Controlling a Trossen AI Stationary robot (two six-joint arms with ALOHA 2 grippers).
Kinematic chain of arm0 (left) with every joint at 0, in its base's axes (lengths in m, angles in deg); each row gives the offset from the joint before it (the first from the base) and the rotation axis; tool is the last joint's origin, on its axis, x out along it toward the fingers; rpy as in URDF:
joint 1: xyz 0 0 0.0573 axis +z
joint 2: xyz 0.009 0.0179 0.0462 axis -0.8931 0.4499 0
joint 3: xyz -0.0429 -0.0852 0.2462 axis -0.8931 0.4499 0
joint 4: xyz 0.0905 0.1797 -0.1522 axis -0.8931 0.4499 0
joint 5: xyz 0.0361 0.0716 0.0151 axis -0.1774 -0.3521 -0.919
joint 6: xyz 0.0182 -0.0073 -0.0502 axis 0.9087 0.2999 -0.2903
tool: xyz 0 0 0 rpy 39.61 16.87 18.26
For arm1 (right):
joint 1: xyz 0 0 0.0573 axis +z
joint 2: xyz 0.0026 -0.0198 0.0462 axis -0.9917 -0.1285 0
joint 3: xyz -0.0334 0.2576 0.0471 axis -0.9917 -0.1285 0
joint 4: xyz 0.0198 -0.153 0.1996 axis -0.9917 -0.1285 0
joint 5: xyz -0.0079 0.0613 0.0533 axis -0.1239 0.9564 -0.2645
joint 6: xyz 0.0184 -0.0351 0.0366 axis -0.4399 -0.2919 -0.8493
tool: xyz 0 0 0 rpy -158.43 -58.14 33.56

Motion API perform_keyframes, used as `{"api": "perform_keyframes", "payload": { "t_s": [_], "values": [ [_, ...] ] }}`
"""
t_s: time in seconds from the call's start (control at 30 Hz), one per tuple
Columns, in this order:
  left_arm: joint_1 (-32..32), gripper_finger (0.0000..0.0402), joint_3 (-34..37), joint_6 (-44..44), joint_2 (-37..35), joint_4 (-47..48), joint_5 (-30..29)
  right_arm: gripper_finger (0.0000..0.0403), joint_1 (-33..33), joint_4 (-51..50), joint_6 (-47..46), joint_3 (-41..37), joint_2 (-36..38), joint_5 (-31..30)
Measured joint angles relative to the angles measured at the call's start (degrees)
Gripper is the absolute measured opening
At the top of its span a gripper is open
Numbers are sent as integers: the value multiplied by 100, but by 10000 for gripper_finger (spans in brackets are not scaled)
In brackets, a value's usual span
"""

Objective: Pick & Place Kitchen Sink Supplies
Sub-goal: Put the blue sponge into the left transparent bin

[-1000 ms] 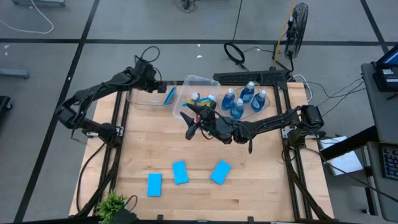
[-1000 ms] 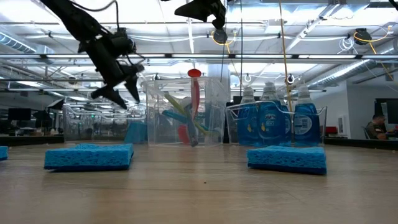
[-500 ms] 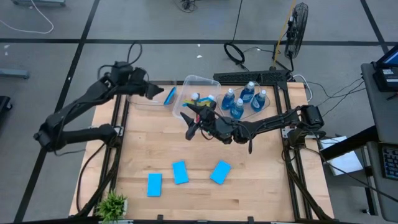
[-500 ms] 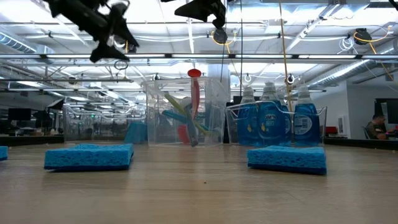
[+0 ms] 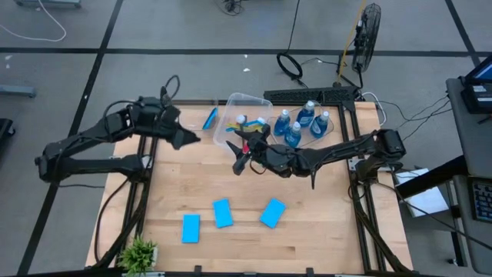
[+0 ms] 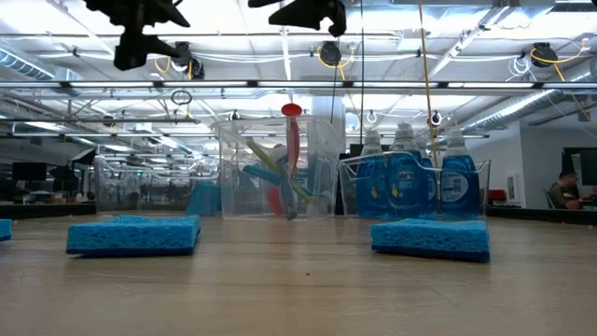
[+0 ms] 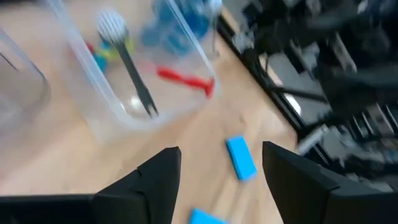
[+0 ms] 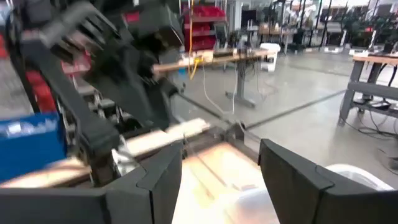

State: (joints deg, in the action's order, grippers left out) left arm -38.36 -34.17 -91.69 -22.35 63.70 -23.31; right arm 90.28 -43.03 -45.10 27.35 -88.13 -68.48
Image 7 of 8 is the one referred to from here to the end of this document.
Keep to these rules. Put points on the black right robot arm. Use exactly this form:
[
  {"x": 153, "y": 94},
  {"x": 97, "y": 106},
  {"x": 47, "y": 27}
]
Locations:
[{"x": 342, "y": 46}]

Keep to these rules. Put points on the red pink dish brush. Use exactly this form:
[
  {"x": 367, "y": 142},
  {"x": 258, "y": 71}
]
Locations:
[{"x": 186, "y": 80}]

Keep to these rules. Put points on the clear shallow plastic bin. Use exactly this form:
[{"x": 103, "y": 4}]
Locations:
[
  {"x": 186, "y": 40},
  {"x": 21, "y": 93}
]

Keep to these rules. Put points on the green dish brush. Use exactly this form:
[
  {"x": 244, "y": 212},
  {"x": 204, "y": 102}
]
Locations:
[{"x": 112, "y": 53}]

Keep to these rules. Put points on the black aluminium table frame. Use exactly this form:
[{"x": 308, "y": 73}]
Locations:
[{"x": 264, "y": 81}]

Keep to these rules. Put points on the blue rectangular sponge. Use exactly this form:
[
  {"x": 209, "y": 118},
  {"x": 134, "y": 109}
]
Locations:
[
  {"x": 241, "y": 157},
  {"x": 203, "y": 218}
]

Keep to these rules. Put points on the clear deep plastic bin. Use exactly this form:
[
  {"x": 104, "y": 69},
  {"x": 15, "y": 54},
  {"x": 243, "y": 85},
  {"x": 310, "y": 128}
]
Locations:
[{"x": 99, "y": 93}]

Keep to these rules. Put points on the blue dish soap bottle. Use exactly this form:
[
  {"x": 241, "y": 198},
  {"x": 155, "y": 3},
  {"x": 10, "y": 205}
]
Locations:
[
  {"x": 214, "y": 4},
  {"x": 154, "y": 37},
  {"x": 192, "y": 21}
]

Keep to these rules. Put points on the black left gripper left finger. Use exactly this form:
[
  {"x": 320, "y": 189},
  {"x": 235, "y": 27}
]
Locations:
[{"x": 130, "y": 199}]

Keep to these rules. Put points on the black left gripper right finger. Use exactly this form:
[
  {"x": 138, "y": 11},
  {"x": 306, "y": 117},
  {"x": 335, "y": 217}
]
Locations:
[{"x": 317, "y": 193}]

